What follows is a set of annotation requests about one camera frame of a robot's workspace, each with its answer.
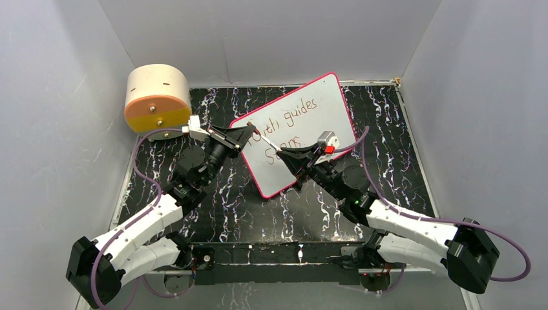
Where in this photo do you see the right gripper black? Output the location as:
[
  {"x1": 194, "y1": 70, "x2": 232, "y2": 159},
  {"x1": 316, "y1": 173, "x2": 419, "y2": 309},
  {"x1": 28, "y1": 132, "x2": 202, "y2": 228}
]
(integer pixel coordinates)
[{"x1": 277, "y1": 143, "x2": 345, "y2": 202}]

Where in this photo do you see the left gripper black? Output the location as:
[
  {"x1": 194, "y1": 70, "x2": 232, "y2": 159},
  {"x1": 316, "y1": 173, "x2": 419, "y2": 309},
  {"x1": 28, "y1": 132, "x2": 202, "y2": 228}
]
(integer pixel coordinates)
[{"x1": 201, "y1": 125, "x2": 256, "y2": 187}]

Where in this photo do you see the white whiteboard marker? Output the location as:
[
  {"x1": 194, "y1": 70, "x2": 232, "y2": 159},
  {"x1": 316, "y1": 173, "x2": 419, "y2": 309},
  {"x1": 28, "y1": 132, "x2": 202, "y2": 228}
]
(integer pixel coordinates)
[{"x1": 246, "y1": 121, "x2": 281, "y2": 152}]

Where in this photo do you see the pink framed whiteboard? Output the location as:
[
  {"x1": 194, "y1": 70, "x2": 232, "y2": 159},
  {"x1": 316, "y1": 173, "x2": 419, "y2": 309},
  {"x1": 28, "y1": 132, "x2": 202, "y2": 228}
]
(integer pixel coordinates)
[{"x1": 230, "y1": 72, "x2": 356, "y2": 199}]

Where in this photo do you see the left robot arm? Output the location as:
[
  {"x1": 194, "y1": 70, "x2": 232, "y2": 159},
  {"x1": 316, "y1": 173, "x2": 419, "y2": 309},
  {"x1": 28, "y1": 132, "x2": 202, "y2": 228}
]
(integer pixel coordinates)
[{"x1": 66, "y1": 123, "x2": 256, "y2": 309}]

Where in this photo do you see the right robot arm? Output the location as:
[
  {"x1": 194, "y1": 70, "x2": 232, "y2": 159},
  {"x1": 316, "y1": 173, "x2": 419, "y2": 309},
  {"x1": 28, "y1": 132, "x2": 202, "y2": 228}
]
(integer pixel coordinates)
[{"x1": 277, "y1": 143, "x2": 500, "y2": 294}]

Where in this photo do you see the beige orange cylindrical container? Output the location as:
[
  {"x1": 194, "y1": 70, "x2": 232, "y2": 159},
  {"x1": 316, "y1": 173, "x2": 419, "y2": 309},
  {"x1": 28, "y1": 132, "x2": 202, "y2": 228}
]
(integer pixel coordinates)
[{"x1": 124, "y1": 64, "x2": 192, "y2": 140}]

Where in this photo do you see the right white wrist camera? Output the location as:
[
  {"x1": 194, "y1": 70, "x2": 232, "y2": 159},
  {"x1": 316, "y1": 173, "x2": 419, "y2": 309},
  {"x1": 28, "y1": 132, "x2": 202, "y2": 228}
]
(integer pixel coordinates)
[{"x1": 315, "y1": 131, "x2": 340, "y2": 165}]

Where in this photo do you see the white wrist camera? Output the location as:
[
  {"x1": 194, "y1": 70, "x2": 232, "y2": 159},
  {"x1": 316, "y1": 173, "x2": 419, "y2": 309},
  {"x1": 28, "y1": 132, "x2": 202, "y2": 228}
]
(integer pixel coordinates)
[
  {"x1": 315, "y1": 131, "x2": 340, "y2": 165},
  {"x1": 182, "y1": 115, "x2": 211, "y2": 141}
]

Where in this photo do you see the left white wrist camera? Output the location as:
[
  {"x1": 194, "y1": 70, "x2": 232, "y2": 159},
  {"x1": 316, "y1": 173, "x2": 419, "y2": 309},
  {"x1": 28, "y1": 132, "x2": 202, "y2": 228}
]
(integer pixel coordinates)
[{"x1": 182, "y1": 115, "x2": 211, "y2": 141}]

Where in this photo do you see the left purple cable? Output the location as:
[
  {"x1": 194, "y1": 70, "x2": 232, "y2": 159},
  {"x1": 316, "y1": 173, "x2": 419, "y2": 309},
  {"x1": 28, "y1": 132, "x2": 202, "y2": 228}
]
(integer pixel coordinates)
[{"x1": 90, "y1": 128, "x2": 193, "y2": 310}]

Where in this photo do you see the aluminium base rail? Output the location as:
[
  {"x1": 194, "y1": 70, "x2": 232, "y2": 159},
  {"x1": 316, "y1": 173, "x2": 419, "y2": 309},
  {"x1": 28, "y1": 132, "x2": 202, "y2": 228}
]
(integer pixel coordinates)
[{"x1": 85, "y1": 242, "x2": 472, "y2": 276}]

